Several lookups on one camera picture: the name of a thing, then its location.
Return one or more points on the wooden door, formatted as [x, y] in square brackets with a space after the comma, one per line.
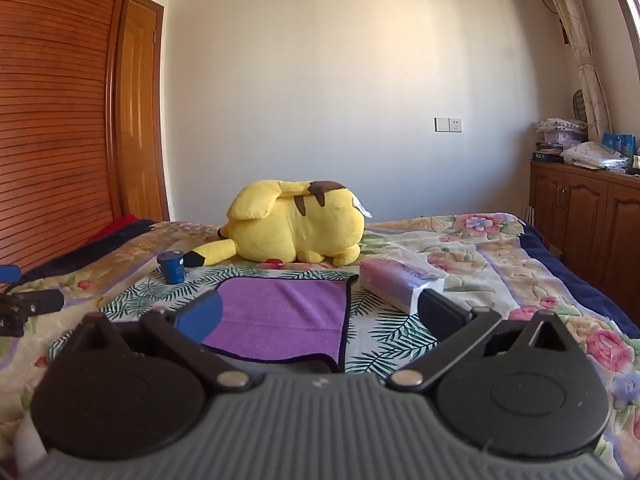
[142, 110]

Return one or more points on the small blue jar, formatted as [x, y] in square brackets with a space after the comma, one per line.
[172, 266]

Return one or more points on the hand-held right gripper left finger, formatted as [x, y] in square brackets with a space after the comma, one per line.
[200, 317]

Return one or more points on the wooden cabinet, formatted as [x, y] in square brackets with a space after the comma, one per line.
[585, 220]

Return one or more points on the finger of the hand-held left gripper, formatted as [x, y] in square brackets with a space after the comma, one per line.
[35, 301]
[9, 275]

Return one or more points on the pink tissue pack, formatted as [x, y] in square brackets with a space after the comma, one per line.
[392, 280]

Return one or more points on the clutter pile on cabinet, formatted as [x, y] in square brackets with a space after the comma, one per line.
[560, 137]

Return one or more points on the wooden slatted wardrobe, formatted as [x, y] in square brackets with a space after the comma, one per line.
[55, 110]

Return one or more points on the purple towel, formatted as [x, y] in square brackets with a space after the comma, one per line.
[280, 310]

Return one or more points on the white wall switch socket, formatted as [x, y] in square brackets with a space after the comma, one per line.
[448, 124]

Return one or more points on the white printed cloth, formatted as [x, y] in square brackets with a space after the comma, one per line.
[595, 155]

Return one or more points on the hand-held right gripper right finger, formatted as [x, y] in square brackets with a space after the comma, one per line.
[442, 316]

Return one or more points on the red cloth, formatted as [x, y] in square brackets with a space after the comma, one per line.
[117, 227]

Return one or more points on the yellow plush toy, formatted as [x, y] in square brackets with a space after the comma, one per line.
[300, 230]

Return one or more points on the round hand fan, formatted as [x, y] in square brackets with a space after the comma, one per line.
[580, 105]

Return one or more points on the patterned beige curtain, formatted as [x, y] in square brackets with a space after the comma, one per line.
[580, 35]

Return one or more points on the blue box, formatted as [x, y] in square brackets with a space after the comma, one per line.
[619, 143]

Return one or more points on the dark blue cloth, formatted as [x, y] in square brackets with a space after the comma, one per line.
[75, 255]

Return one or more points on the floral blanket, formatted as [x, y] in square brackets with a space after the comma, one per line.
[525, 270]

